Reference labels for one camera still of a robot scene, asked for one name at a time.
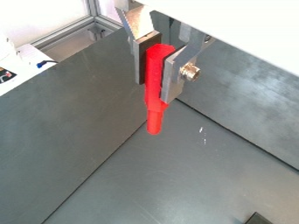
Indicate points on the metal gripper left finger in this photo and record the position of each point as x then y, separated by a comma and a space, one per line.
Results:
143, 36

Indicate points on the red hexagonal peg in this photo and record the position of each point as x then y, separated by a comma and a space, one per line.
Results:
155, 55

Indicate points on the aluminium frame profile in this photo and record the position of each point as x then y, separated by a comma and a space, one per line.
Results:
96, 24

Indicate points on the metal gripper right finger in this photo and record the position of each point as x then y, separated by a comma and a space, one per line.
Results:
179, 67

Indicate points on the dark board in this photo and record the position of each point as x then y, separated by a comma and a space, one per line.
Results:
256, 218

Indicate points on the white control box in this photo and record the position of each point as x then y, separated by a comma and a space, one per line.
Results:
20, 63

